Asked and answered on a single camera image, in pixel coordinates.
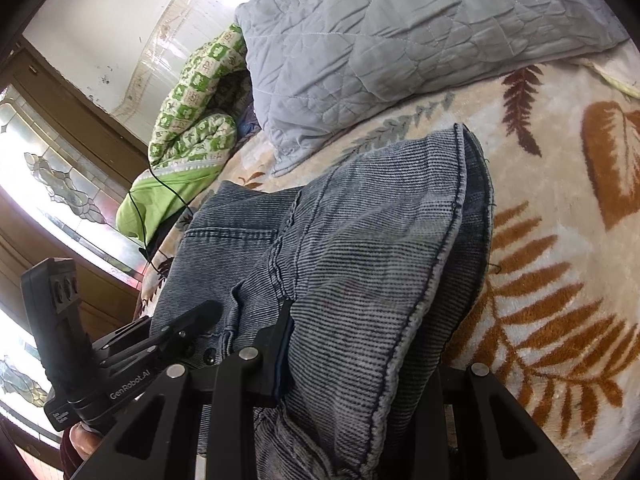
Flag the thin black cable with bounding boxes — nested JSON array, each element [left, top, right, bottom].
[[132, 160, 194, 262]]

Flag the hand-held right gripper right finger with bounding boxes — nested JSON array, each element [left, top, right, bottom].
[[439, 362, 551, 480]]

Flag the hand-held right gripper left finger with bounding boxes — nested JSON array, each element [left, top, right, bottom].
[[70, 302, 296, 480]]

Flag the cream cloth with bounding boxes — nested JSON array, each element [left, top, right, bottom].
[[590, 57, 640, 99]]

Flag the grey quilted pillow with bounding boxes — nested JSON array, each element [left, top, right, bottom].
[[235, 0, 631, 177]]

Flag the blue denim pants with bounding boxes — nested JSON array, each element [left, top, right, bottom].
[[150, 122, 496, 480]]

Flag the leaf print blanket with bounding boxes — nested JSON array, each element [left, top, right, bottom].
[[135, 57, 640, 480]]

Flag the purple cloth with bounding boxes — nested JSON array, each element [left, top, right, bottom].
[[239, 105, 261, 139]]

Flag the brown wooden door frame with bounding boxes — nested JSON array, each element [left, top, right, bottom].
[[0, 35, 152, 341]]

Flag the green checked quilt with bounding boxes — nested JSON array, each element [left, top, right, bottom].
[[116, 22, 249, 238]]

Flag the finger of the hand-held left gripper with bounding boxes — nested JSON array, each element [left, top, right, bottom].
[[150, 300, 222, 337], [160, 332, 197, 362]]

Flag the person's left hand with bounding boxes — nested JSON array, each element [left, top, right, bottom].
[[70, 422, 108, 461]]

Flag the stained glass door panel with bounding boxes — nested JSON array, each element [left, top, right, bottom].
[[0, 85, 147, 442]]

